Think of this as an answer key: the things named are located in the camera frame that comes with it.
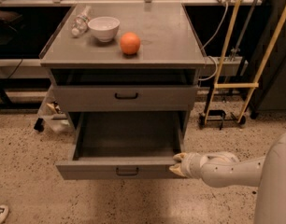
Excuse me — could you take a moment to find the black cable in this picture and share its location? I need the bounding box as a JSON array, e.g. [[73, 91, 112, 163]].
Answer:
[[6, 58, 24, 81]]

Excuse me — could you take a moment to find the clear plastic water bottle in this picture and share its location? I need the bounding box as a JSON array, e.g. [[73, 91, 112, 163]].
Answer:
[[71, 6, 91, 37]]

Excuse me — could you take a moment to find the grey drawer cabinet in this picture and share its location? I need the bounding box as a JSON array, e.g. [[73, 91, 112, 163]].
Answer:
[[38, 2, 207, 133]]

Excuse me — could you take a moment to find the white ceramic bowl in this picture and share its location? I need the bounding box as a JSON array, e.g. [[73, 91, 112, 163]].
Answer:
[[88, 17, 120, 42]]

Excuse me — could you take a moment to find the grey wall shelf rail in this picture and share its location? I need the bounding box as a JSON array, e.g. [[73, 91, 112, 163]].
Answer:
[[199, 56, 248, 79]]

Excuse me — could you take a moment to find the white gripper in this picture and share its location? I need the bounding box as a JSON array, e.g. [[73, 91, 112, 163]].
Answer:
[[169, 152, 208, 179]]

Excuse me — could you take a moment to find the orange fruit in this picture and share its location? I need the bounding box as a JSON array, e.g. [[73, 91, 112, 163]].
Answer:
[[120, 33, 140, 55]]

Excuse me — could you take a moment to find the white shoe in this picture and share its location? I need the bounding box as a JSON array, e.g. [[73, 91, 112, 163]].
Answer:
[[0, 205, 9, 224]]

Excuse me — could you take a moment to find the grey drawer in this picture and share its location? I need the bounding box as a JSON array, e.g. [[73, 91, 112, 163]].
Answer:
[[53, 86, 196, 112], [56, 111, 184, 180]]

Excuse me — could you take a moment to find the clear plastic storage bin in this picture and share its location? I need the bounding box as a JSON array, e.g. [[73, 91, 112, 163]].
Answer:
[[37, 86, 72, 133]]

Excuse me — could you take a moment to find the grey top drawer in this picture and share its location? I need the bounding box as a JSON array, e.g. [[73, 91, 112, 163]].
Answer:
[[53, 86, 196, 112]]

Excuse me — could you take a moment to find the yellow wooden ladder frame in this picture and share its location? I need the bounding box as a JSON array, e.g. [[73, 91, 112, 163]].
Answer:
[[198, 0, 286, 130]]

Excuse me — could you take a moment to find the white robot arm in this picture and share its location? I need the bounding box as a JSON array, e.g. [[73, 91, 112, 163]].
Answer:
[[169, 133, 286, 224]]

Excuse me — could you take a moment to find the white power cable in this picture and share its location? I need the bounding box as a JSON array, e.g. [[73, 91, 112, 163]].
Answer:
[[197, 2, 230, 82]]

